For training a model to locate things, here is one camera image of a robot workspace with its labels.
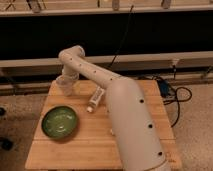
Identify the pale ceramic cup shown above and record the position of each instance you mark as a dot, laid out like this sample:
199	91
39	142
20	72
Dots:
65	84

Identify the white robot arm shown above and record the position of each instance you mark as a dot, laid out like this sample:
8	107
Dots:
138	144

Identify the green ceramic bowl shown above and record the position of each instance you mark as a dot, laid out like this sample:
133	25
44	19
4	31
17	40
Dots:
59	122

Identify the white bottle lying down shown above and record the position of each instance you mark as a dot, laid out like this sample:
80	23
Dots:
95	99

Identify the wooden table top board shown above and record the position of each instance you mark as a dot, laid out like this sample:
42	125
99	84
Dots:
92	146

